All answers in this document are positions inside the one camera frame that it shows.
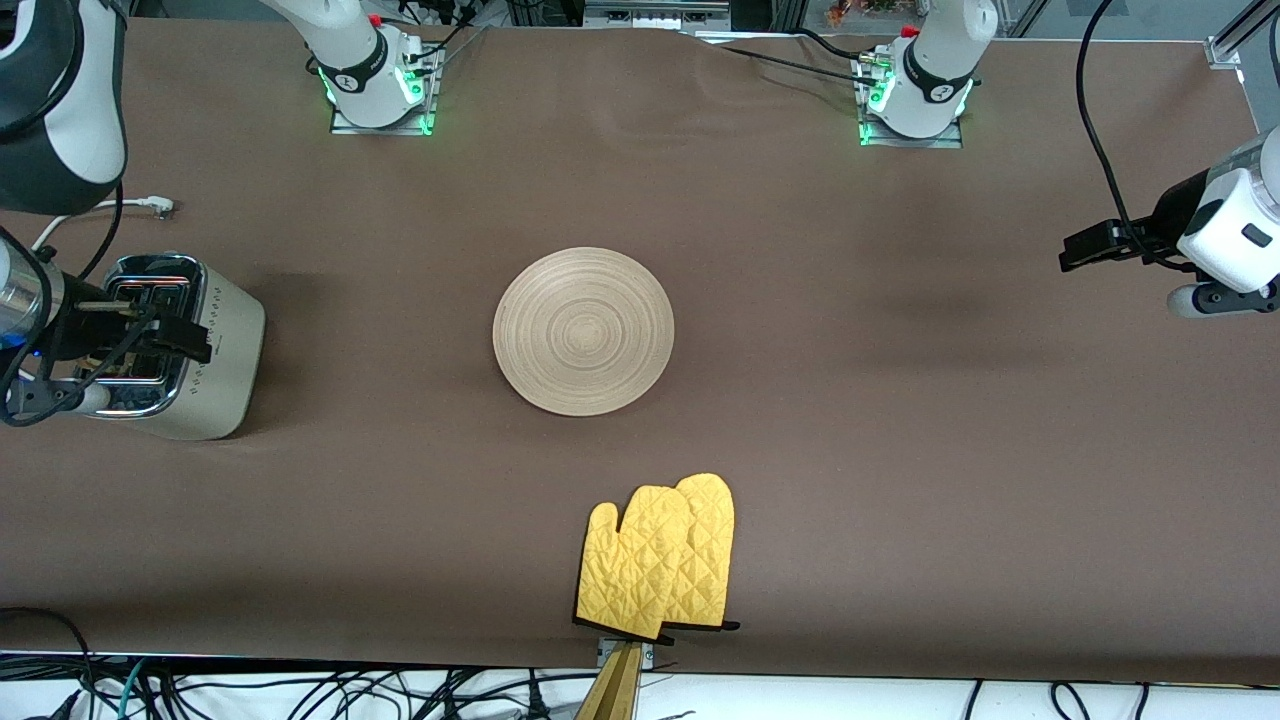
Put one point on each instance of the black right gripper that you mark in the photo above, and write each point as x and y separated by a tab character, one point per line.
72	335

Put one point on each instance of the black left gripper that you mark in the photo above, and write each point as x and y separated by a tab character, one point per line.
1166	216

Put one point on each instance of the round wooden plate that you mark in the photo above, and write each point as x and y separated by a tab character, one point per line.
585	335

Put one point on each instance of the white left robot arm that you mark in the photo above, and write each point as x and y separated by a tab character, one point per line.
940	70

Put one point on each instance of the cream toaster with chrome top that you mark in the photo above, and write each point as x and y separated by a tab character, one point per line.
225	370

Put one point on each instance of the yellow quilted oven mitt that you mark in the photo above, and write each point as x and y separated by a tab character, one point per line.
640	570
712	560

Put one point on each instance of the grey equipment box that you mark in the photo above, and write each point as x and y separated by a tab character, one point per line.
655	14

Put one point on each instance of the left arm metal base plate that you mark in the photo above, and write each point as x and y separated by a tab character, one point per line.
945	142

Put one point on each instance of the aluminium frame rail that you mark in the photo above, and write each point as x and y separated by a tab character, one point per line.
1235	35

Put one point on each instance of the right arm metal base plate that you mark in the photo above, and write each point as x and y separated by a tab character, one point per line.
350	128

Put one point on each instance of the wooden camera stand bar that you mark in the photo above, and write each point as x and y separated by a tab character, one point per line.
612	695

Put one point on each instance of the small metal clamp bracket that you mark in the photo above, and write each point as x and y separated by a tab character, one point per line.
648	655

